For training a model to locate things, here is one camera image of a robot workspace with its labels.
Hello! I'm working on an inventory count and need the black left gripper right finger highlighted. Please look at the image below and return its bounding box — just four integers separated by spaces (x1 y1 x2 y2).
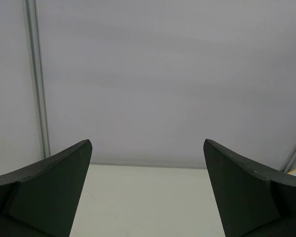
203 139 296 237

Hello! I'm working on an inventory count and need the right aluminium corner post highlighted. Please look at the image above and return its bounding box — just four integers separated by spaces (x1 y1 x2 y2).
280 144 296 173

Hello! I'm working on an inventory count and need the left aluminium corner post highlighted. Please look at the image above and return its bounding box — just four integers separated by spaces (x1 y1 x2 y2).
22 0 51 158

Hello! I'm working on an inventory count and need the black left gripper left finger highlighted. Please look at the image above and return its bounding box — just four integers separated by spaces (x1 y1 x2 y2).
0 139 92 237

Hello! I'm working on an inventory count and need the aluminium corner post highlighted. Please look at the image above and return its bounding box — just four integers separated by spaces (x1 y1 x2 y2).
280 144 296 173
22 0 51 158

